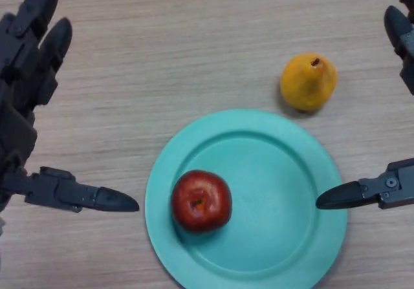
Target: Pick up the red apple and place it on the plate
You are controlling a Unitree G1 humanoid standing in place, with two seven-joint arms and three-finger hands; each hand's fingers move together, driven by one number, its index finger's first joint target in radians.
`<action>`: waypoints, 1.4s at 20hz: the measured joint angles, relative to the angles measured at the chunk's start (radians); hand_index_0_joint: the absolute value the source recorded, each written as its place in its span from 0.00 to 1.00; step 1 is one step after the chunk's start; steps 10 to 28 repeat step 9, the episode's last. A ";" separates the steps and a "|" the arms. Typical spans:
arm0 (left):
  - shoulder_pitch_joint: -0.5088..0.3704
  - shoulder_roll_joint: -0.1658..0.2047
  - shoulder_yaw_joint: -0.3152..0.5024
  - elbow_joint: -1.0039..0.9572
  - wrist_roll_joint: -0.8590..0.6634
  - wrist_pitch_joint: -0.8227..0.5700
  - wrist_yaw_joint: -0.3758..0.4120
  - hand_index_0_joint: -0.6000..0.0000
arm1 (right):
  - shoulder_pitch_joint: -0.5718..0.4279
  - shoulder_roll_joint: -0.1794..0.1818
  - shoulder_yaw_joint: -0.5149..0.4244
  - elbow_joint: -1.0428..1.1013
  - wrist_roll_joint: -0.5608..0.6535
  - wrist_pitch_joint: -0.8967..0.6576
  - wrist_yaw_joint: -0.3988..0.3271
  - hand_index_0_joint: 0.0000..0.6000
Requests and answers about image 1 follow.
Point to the green round plate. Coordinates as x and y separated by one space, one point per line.
278 211

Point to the yellow pear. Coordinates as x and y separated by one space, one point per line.
307 87

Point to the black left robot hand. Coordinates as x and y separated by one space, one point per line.
19 85

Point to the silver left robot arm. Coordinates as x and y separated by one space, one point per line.
1 226

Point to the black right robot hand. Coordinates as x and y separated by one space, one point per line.
394 185

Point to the red apple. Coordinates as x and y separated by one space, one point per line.
200 201

